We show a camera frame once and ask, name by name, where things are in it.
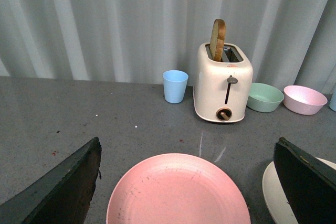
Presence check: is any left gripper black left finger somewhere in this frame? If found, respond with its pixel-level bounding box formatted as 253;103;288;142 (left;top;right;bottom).
1;137;102;223

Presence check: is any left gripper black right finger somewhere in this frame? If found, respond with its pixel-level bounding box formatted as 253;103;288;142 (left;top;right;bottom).
274;137;335;223

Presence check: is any pink plate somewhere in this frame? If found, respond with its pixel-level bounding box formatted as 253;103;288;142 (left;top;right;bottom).
106;153;251;223

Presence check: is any cream plate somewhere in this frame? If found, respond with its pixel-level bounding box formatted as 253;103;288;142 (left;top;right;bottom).
262;157;336;224

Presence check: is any light blue cup right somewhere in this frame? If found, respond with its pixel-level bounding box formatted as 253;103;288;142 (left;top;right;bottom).
329;94;336;112

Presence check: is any light blue cup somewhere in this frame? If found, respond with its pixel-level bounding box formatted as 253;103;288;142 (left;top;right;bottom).
329;94;336;112
163;70;188;104

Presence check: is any pink bowl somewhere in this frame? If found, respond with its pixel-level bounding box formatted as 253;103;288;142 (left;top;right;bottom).
283;85;328;115

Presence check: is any green bowl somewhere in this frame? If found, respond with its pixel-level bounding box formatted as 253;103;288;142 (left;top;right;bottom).
247;83;284;113

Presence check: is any cream toaster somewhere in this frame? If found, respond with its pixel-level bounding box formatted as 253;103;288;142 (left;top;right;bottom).
193;43;253;123

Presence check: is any light blue cup left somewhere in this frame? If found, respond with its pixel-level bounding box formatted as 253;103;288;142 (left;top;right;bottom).
163;70;188;104

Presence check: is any toast slice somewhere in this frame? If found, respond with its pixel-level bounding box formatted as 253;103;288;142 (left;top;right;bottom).
209;19;226;62

